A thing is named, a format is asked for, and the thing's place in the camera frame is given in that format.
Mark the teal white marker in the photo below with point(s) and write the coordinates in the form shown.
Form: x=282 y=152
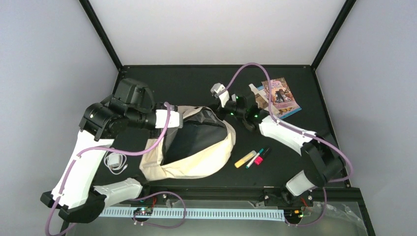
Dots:
x=254 y=158

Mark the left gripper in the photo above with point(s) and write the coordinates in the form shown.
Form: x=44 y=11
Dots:
x=180 y=123

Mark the light blue slotted cable duct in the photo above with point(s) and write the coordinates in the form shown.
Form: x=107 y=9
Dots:
x=199 y=213

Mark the white charger with cable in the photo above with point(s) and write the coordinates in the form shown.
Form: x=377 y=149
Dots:
x=115 y=162

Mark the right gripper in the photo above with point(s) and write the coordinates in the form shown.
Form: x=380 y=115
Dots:
x=220 y=114

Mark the small circuit board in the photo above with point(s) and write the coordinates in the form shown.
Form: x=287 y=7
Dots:
x=143 y=211

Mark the black frame rail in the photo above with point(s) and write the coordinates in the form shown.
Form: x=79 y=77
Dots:
x=335 y=211

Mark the pink black highlighter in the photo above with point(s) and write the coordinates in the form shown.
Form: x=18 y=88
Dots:
x=262 y=156

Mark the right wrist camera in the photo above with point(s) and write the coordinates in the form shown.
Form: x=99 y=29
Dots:
x=217 y=90

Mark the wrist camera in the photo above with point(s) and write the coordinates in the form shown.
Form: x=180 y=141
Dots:
x=173 y=119
x=217 y=90

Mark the beige canvas backpack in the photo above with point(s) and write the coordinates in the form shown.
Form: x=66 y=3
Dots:
x=199 y=149

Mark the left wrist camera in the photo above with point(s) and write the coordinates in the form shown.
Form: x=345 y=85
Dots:
x=173 y=119

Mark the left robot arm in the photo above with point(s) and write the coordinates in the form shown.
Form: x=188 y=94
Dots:
x=131 y=105

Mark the pink story book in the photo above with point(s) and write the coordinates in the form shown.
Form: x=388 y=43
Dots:
x=281 y=96

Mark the yellow highlighter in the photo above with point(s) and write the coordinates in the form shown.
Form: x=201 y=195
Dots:
x=245 y=159

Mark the coffee cover book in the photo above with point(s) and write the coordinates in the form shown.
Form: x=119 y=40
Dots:
x=260 y=98

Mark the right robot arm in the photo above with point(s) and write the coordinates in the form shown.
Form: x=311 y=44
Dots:
x=321 y=158

